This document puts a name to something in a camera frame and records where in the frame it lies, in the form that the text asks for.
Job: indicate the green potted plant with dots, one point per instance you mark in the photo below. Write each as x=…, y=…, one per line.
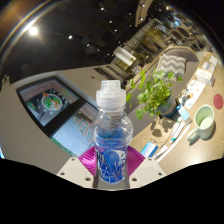
x=155, y=91

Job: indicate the decorated window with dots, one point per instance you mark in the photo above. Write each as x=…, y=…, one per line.
x=50, y=103

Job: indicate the grey curved sofa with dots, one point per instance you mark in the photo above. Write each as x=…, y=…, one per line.
x=140, y=113

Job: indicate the white round column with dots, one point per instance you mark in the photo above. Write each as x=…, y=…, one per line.
x=122, y=55

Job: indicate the white printed paper sheets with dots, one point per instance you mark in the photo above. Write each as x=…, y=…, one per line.
x=194, y=93

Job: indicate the group of dining chairs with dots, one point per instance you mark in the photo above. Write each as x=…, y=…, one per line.
x=181, y=31

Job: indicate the pale green mug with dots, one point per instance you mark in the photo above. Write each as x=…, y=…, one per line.
x=204, y=123

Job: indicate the clear blue-label drink bottle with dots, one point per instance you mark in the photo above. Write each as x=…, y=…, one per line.
x=111, y=133

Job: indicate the group of ceiling lights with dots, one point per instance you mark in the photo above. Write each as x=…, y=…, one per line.
x=33, y=31

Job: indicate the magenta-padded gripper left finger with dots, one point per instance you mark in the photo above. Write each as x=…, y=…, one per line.
x=85, y=163

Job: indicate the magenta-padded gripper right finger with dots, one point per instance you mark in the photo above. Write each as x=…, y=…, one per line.
x=136, y=163

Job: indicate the white pens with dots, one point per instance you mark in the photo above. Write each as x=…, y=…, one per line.
x=176, y=133

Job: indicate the grey white chevron cushion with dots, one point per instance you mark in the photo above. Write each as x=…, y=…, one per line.
x=171, y=66

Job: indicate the flat round red coaster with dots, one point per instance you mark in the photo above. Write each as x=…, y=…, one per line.
x=218, y=101

